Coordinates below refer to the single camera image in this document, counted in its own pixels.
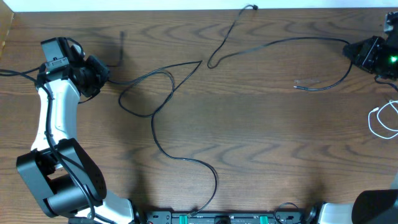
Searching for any black white braided cable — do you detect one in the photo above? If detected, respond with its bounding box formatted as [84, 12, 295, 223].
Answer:
[107, 60, 218, 218]

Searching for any white USB cable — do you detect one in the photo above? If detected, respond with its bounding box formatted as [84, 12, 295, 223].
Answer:
[368, 99, 398, 140]

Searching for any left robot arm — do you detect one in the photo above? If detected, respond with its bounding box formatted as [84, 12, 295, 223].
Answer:
[16, 37, 135, 223]

